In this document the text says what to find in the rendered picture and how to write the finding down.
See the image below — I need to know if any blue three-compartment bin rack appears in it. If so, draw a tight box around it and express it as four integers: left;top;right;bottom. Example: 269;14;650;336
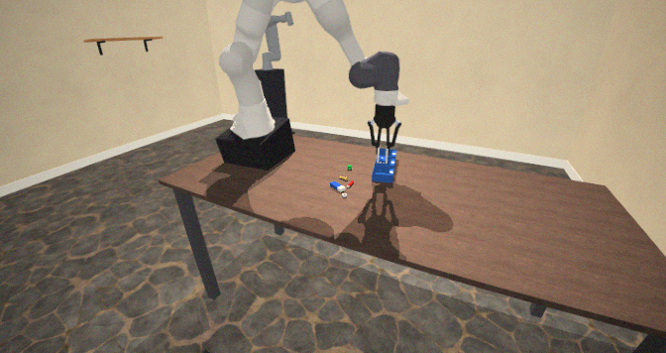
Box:
372;149;396;183

